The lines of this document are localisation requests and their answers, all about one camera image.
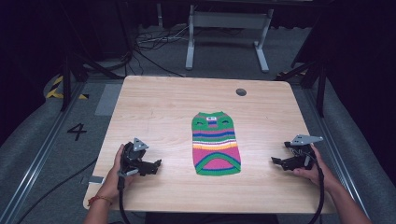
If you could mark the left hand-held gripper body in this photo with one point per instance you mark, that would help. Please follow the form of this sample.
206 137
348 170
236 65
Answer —
134 155

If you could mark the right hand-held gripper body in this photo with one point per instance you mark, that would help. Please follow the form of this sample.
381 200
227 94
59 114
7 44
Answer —
303 154

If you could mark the person's right hand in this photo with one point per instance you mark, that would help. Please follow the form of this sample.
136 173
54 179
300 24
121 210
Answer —
317 175

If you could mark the person's left hand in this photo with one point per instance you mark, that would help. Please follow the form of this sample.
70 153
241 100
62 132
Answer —
112 183

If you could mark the silver tape piece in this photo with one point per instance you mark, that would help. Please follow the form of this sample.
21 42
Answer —
96 179

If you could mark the striped knitted pet sweater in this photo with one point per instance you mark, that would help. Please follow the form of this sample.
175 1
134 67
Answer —
215 146

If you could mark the black metal stand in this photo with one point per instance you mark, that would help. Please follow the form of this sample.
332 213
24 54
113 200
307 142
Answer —
67 81
314 77

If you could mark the grey round table grommet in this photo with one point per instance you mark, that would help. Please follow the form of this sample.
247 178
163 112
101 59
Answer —
241 92

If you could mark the person's dark clothing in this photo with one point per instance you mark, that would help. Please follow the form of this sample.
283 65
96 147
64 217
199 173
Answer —
211 218

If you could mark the aluminium floor rail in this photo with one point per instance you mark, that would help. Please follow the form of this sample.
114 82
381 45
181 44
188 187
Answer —
34 158
337 155

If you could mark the white metal desk frame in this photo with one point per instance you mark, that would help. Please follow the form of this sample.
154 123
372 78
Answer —
229 21

